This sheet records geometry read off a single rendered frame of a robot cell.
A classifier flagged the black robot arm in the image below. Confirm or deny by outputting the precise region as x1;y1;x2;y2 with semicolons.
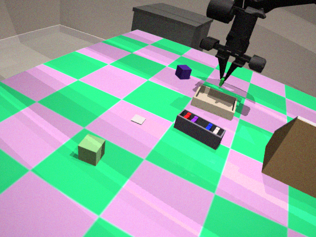
206;0;316;33

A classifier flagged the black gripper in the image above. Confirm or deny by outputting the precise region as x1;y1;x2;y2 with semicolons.
200;27;266;81

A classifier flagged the blue fuse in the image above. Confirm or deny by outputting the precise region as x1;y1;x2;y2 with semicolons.
205;124;213;131

